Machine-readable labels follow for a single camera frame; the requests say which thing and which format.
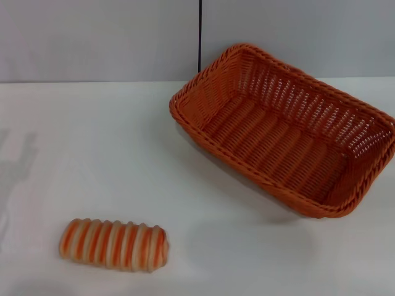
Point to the orange woven plastic basket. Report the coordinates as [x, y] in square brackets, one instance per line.
[271, 145]

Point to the orange striped bread roll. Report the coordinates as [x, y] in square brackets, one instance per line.
[114, 245]

